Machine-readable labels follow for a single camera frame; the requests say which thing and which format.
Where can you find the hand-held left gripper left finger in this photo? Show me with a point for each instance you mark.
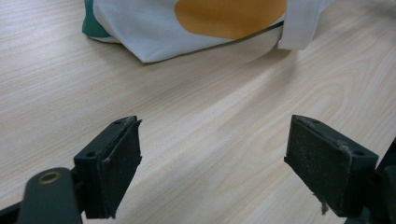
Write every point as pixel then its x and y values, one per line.
pixel 109 168

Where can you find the white cloth bag orange green print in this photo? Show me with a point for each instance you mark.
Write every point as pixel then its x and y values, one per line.
pixel 149 28

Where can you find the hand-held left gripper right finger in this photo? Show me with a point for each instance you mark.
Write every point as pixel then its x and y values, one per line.
pixel 327 168

